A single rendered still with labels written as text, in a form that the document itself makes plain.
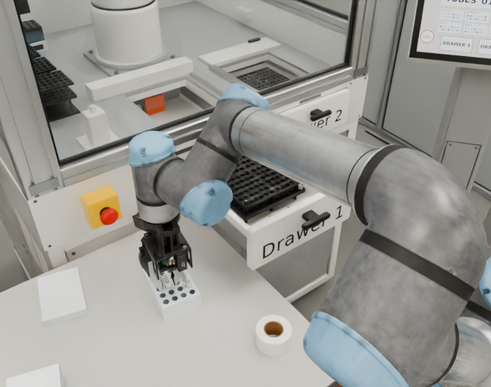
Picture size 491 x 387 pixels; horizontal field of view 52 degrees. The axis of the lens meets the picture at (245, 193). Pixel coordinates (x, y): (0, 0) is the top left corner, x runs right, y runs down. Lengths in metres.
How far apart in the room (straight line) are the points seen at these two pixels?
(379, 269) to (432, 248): 0.05
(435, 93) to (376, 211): 2.36
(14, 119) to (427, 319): 0.81
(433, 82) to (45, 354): 2.30
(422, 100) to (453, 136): 0.96
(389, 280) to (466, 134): 1.53
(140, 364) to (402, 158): 0.67
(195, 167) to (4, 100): 0.41
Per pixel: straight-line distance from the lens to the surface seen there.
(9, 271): 2.42
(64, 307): 1.13
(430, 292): 0.48
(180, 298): 1.06
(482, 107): 1.93
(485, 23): 1.78
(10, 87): 1.02
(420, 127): 2.97
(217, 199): 0.76
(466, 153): 2.02
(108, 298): 1.14
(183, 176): 0.78
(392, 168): 0.53
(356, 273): 0.49
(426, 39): 1.74
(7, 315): 1.18
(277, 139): 0.66
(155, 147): 0.82
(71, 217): 1.20
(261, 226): 1.01
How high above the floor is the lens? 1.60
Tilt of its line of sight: 38 degrees down
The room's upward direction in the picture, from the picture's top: straight up
